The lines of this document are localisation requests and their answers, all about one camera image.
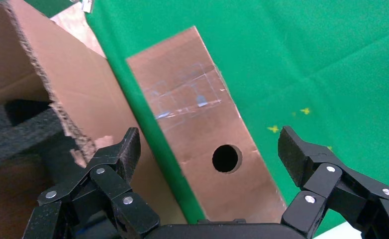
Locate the large open cardboard carton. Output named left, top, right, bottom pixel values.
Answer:
left=0, top=0, right=187, bottom=239

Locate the green table cloth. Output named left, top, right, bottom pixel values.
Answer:
left=26, top=0, right=389, bottom=237

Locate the dark grey foam insert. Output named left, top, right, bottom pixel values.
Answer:
left=0, top=99, right=83, bottom=185

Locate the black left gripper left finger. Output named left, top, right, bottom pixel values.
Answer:
left=23, top=127, right=161, bottom=239

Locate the small brown cardboard box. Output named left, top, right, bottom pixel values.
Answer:
left=126, top=25, right=288, bottom=225

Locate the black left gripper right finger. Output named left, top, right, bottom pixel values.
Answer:
left=278, top=125, right=389, bottom=239

